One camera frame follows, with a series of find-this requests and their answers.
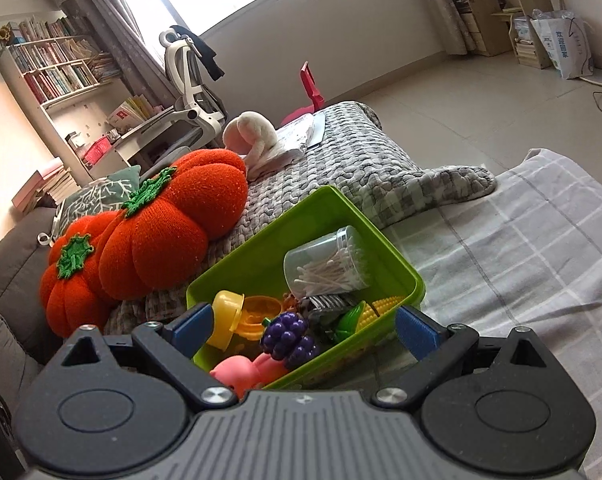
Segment yellow toy cup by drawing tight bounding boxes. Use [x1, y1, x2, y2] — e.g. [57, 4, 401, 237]
[207, 290, 245, 351]

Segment pink toy pig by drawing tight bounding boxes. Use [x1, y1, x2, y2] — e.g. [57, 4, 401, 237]
[210, 353, 288, 399]

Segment yellow green toy corn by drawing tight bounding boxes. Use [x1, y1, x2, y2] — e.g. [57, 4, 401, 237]
[333, 296, 402, 342]

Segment orange toy ring plate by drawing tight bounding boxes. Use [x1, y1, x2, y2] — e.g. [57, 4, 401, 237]
[234, 296, 283, 341]

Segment purple toy grapes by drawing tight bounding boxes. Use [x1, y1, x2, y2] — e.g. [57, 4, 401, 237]
[260, 311, 321, 370]

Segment grey spotted hair claw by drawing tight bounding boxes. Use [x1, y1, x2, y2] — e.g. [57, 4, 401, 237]
[298, 294, 355, 330]

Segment clear cotton swab jar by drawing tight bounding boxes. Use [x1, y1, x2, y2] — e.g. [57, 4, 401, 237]
[283, 226, 371, 299]

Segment brown reindeer figurine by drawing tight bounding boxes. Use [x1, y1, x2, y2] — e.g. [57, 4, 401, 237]
[280, 292, 300, 312]

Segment large orange pumpkin pillow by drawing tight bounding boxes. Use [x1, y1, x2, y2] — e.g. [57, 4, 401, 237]
[96, 148, 248, 300]

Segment small orange pumpkin pillow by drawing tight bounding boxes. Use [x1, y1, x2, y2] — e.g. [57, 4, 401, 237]
[39, 210, 118, 339]

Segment green plastic box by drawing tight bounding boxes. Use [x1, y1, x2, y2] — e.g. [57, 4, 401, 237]
[186, 186, 425, 396]

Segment grey sofa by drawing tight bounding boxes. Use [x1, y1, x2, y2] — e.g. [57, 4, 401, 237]
[0, 208, 62, 411]

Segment green leaf pattern pillow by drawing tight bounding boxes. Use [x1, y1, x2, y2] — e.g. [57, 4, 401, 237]
[51, 166, 140, 240]

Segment stack of books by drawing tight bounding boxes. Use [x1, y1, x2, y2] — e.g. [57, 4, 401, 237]
[12, 166, 80, 214]

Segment grey checked blanket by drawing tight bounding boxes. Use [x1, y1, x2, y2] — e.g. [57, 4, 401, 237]
[102, 101, 498, 336]

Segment pink plush bunny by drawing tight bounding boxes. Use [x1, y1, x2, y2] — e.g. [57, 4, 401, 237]
[222, 109, 308, 181]

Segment white office chair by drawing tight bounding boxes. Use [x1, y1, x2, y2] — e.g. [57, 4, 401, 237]
[159, 25, 227, 150]

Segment white bookshelf with books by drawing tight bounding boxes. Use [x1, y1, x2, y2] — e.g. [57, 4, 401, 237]
[0, 16, 130, 184]

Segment red small chair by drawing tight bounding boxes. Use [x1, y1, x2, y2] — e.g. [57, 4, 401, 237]
[280, 61, 325, 126]

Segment white paper shopping bag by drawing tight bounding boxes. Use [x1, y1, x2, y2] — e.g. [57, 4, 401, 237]
[531, 9, 594, 79]

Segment wooden shelf unit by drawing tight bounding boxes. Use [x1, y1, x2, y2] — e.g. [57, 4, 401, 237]
[453, 0, 554, 70]

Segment grey curtain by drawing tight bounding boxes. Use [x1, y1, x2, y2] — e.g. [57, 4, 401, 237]
[52, 0, 179, 107]

